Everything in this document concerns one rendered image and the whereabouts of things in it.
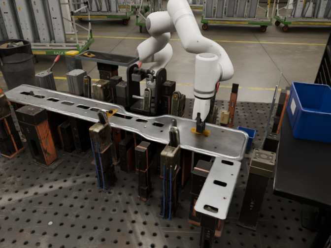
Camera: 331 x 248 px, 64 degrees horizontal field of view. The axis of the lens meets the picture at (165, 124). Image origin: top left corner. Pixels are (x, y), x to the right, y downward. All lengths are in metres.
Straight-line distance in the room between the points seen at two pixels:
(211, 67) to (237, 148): 0.35
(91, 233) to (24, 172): 0.57
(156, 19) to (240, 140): 0.68
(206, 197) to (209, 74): 0.44
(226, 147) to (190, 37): 0.47
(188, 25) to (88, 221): 0.92
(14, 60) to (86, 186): 2.85
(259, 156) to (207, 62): 0.39
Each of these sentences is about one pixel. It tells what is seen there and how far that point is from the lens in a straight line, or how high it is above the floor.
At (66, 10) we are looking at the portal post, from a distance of 7.80.
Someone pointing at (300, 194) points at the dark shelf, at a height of 1.03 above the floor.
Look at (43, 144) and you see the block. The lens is 1.49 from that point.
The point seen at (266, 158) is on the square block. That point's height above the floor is 1.06.
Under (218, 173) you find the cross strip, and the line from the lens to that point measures 0.98.
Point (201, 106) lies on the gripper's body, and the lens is 1.05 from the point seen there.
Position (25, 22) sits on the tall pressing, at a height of 0.67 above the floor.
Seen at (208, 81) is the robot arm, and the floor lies 1.26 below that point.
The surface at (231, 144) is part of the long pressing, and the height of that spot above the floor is 1.00.
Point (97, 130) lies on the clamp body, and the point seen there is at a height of 1.04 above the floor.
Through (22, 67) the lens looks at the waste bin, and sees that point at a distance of 4.08.
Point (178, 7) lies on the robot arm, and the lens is 1.20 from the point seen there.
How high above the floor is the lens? 1.65
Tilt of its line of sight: 32 degrees down
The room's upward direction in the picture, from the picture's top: straight up
